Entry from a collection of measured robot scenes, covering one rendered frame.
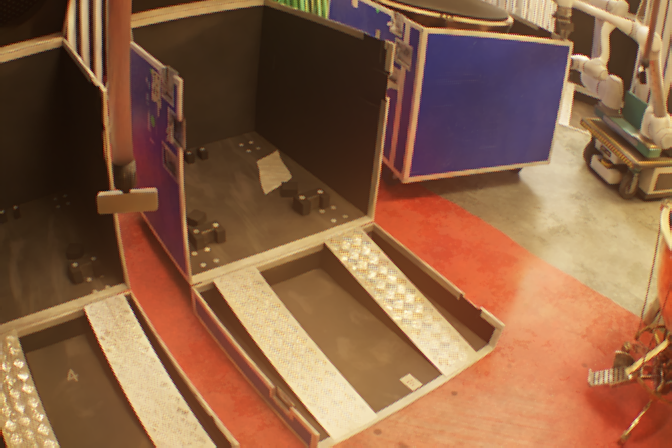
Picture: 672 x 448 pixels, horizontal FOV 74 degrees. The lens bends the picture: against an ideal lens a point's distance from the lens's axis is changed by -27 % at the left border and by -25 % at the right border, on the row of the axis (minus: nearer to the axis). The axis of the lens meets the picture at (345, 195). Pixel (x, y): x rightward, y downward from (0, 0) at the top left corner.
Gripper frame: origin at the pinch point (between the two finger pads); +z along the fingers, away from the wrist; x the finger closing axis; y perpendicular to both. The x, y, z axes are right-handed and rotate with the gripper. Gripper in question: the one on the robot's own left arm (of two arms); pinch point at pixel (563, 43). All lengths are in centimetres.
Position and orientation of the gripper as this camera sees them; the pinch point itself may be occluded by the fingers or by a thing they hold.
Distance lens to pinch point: 325.4
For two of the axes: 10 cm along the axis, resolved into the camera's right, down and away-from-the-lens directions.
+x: 9.2, -1.2, 3.7
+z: -0.2, 9.3, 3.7
